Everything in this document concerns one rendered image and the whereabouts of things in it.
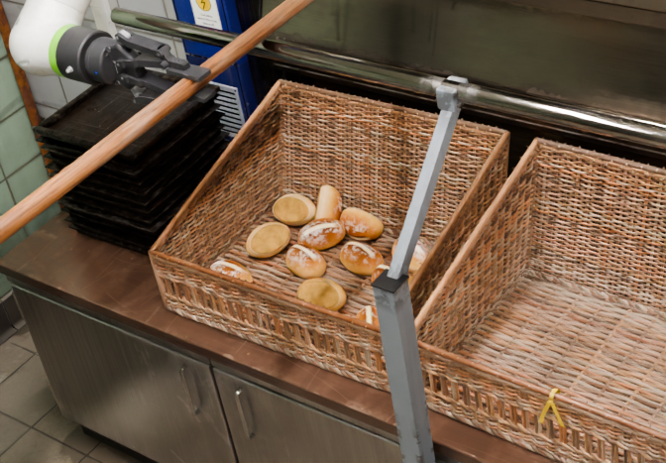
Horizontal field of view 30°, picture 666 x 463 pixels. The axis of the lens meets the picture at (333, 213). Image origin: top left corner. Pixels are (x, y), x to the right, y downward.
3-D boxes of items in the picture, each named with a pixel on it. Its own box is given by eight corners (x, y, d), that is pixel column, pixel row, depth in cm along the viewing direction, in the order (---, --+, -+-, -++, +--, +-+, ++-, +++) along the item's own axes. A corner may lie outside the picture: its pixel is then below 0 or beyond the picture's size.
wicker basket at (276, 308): (299, 180, 279) (277, 74, 263) (524, 243, 249) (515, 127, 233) (160, 311, 249) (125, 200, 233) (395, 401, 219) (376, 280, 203)
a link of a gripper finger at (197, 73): (178, 64, 197) (177, 60, 197) (211, 72, 193) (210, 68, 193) (166, 73, 195) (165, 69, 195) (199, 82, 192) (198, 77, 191)
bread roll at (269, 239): (241, 233, 252) (236, 237, 257) (255, 263, 252) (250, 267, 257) (283, 214, 255) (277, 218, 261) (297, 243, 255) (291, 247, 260)
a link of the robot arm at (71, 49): (60, 91, 209) (45, 44, 203) (108, 58, 216) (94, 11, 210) (85, 98, 205) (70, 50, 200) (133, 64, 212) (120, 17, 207)
